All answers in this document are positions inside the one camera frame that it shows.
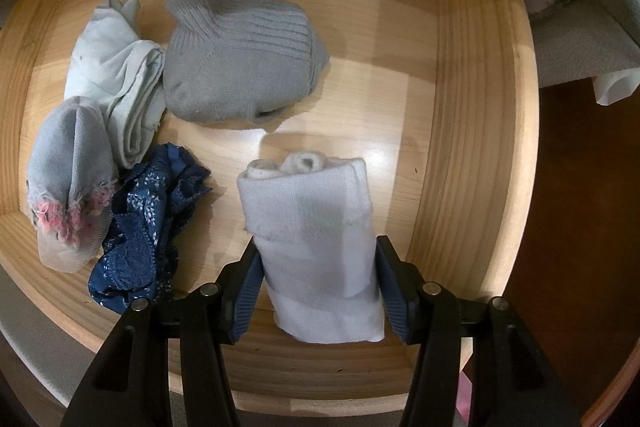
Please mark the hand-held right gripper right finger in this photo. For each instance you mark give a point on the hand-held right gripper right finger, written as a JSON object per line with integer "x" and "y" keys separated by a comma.
{"x": 395, "y": 302}

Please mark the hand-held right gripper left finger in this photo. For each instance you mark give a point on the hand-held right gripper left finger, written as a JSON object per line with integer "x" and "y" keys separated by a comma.
{"x": 245, "y": 302}

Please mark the white sock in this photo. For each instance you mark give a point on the white sock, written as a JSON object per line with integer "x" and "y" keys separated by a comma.
{"x": 305, "y": 217}

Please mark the light wooden drawer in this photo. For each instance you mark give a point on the light wooden drawer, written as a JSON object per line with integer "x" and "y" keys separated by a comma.
{"x": 375, "y": 82}

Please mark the grey ribbed sock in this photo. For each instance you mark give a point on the grey ribbed sock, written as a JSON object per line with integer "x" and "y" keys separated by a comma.
{"x": 235, "y": 57}

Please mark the pale cloth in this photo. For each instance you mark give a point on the pale cloth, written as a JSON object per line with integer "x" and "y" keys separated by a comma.
{"x": 110, "y": 57}

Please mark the navy lace underwear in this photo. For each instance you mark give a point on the navy lace underwear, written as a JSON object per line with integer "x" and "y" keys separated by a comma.
{"x": 145, "y": 217}

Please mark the brown wooden furniture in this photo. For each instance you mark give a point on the brown wooden furniture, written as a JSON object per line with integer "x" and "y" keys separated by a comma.
{"x": 575, "y": 232}

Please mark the grey sock with pink fuzz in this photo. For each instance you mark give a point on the grey sock with pink fuzz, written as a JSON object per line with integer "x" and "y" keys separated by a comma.
{"x": 70, "y": 157}

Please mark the white cloth edge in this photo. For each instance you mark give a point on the white cloth edge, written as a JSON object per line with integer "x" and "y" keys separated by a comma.
{"x": 615, "y": 89}

